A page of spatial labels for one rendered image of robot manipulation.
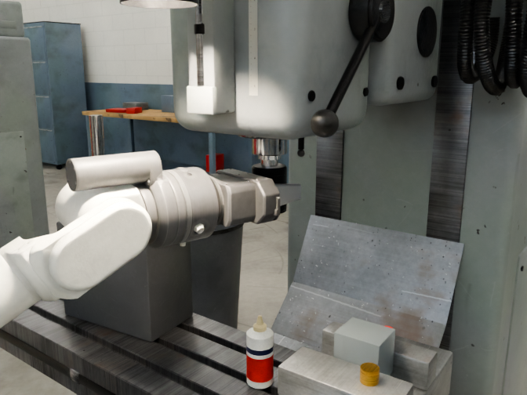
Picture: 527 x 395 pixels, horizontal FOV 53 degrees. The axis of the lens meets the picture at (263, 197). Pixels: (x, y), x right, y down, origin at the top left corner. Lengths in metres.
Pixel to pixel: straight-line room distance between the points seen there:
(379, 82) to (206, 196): 0.28
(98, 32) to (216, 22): 7.49
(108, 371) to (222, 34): 0.56
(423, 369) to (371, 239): 0.40
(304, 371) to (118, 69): 7.21
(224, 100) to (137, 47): 6.82
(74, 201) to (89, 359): 0.40
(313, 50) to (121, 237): 0.28
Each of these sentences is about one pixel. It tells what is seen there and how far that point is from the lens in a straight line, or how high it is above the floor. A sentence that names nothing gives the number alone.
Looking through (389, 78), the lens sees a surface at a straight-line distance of 0.73.
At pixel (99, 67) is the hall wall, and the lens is 8.06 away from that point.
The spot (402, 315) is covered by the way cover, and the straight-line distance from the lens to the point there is 1.01.
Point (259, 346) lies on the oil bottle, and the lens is 0.79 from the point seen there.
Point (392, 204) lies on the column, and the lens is 1.04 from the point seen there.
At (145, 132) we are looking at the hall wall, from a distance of 7.38.
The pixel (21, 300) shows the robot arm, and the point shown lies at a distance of 0.57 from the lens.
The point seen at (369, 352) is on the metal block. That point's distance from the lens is 0.67.
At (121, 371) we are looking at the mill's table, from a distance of 0.90.
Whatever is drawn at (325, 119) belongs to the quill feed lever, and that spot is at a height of 1.34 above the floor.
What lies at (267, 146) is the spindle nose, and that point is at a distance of 0.68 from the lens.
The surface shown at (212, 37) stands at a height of 1.42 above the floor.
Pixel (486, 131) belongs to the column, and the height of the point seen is 1.29.
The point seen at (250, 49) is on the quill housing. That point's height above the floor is 1.41.
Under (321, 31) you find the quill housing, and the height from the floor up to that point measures 1.43.
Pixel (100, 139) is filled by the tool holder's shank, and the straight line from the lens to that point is 1.00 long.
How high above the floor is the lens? 1.39
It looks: 14 degrees down
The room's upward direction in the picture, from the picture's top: straight up
